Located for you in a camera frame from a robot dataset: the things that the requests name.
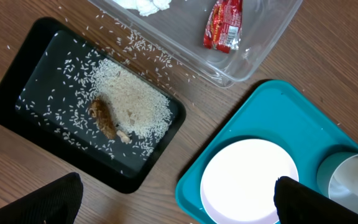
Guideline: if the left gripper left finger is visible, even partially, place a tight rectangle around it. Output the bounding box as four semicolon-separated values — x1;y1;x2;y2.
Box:
0;172;83;224

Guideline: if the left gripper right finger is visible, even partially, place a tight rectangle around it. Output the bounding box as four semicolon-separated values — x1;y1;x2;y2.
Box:
273;176;358;224

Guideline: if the large white plate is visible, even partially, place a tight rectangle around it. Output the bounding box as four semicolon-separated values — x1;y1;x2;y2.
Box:
200;139;299;223

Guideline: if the brown food scrap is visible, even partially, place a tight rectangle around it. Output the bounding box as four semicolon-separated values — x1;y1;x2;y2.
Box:
88;96;131;144

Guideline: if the pile of white rice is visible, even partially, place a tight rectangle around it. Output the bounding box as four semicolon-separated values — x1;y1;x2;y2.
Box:
90;59;172;141

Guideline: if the red snack wrapper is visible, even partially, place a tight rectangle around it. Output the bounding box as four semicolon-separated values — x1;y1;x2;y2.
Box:
203;0;242;54

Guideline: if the white cup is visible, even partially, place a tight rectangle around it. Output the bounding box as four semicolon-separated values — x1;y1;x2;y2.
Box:
316;152;358;214

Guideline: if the teal serving tray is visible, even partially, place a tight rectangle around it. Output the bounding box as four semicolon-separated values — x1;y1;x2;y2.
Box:
175;80;358;223

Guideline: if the black rectangular tray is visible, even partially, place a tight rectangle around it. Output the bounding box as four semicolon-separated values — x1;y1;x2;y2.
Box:
0;17;186;194

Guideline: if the clear plastic bin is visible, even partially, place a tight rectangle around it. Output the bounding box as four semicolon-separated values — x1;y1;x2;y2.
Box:
90;0;302;88

